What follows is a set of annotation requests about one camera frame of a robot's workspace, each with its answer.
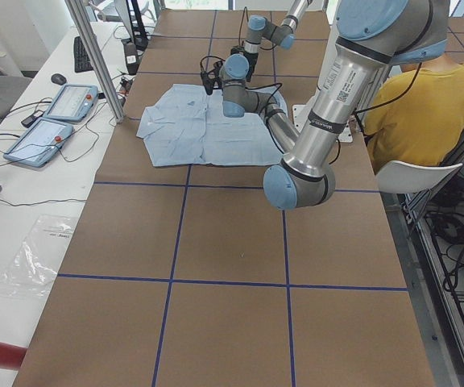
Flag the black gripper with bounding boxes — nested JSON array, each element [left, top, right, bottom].
[[200, 60, 224, 95], [230, 46, 259, 82]]

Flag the white chair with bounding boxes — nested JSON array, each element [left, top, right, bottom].
[[375, 160, 462, 194]]

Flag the upper blue teach pendant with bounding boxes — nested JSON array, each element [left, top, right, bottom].
[[43, 84, 98, 123]]

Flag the lower blue teach pendant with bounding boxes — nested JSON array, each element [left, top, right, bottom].
[[3, 118, 74, 168]]

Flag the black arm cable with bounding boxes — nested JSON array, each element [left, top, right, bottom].
[[199, 55, 285, 154]]

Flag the blue teach pendant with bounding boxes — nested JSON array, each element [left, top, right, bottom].
[[3, 118, 74, 168], [43, 84, 98, 123]]

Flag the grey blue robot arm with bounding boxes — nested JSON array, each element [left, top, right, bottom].
[[230, 0, 313, 81], [201, 0, 449, 210]]

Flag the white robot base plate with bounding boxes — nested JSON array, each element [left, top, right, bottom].
[[292, 105, 353, 143]]

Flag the black computer mouse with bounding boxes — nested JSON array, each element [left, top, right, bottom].
[[51, 73, 67, 85]]

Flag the black keyboard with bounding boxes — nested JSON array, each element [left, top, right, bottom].
[[73, 36, 93, 73]]

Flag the grey aluminium frame post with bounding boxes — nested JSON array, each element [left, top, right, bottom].
[[64, 0, 125, 123]]

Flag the clear plastic bag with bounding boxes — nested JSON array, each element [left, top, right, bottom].
[[0, 214, 79, 299]]

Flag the light blue button-up shirt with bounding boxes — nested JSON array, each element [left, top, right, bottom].
[[136, 84, 282, 167]]

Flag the person in yellow shirt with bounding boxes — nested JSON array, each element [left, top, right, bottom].
[[363, 53, 464, 173]]

